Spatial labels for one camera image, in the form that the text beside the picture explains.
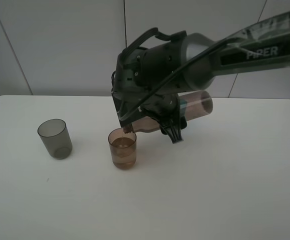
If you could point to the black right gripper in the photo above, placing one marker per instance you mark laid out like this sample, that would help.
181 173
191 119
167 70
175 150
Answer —
169 107

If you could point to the brown translucent water bottle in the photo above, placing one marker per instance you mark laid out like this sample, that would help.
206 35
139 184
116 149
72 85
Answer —
199 104

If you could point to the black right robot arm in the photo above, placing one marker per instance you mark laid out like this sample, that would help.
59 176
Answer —
262 46

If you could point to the teal plastic cup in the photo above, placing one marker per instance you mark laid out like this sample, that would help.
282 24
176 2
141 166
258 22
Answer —
183 106

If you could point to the brown translucent cup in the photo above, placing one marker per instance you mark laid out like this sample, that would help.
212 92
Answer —
123 148

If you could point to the grey translucent cup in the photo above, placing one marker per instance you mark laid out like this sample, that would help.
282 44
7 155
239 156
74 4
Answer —
56 139

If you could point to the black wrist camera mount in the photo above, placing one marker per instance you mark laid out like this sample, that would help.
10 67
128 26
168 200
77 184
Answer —
145 72

